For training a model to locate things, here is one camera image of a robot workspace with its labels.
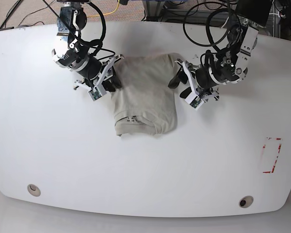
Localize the aluminium table leg frame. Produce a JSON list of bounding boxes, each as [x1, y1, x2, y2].
[[142, 0, 171, 22]]

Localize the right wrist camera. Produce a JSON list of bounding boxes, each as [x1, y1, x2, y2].
[[88, 87, 107, 101]]

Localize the left table grommet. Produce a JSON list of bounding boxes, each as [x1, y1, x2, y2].
[[27, 184, 41, 197]]

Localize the red tape marking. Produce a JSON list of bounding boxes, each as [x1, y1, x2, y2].
[[259, 137, 283, 174]]

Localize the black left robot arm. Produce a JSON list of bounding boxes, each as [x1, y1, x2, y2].
[[168, 0, 272, 103]]

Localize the table grommet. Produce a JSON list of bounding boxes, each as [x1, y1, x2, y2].
[[27, 184, 41, 197], [239, 196, 254, 208]]

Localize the beige t-shirt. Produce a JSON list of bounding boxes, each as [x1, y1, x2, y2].
[[111, 54, 178, 136]]

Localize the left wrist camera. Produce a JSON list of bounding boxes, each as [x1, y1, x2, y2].
[[185, 93, 205, 111]]

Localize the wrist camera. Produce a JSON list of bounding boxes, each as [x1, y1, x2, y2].
[[88, 87, 107, 101], [185, 93, 205, 111]]

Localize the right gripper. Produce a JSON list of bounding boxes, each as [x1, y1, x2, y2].
[[73, 54, 124, 92]]

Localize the right table grommet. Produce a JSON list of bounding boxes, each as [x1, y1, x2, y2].
[[239, 196, 254, 208]]

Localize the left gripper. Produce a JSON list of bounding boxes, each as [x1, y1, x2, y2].
[[168, 58, 220, 101]]

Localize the yellow cable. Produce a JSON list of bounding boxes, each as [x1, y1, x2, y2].
[[87, 0, 119, 18]]

